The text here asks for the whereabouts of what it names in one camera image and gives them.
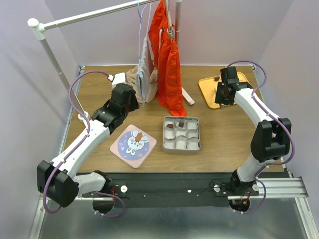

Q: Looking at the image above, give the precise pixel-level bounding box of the pink chocolate tin box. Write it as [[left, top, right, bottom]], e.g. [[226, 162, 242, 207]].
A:
[[162, 116, 201, 154]]

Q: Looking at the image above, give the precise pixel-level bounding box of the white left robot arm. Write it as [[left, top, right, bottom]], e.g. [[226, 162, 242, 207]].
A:
[[36, 83, 139, 208]]

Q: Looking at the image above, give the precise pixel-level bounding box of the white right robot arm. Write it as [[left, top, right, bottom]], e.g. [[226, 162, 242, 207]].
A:
[[215, 66, 292, 195]]

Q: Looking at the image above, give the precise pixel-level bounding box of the orange tray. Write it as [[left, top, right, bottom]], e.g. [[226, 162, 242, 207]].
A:
[[198, 72, 252, 109]]

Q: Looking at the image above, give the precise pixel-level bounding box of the beige cloth pile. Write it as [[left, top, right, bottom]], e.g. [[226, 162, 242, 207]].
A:
[[125, 66, 158, 103]]

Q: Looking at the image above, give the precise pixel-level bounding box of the grey hanging towel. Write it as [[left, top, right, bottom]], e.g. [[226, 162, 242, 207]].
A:
[[136, 36, 151, 106]]

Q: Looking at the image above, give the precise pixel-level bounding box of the pink tin lid with bunny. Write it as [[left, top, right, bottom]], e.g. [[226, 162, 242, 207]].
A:
[[110, 124, 157, 169]]

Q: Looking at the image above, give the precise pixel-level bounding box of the orange hanging garment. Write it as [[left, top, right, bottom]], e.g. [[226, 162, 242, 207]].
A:
[[148, 0, 186, 117]]

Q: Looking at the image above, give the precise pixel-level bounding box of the blue clothes hanger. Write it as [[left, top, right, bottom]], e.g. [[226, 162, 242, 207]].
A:
[[137, 0, 152, 70]]

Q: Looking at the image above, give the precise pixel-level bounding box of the white clothes rack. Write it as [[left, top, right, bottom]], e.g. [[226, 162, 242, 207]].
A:
[[27, 0, 195, 129]]

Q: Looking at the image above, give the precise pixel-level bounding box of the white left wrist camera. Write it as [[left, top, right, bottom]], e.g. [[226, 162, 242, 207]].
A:
[[111, 72, 127, 89]]

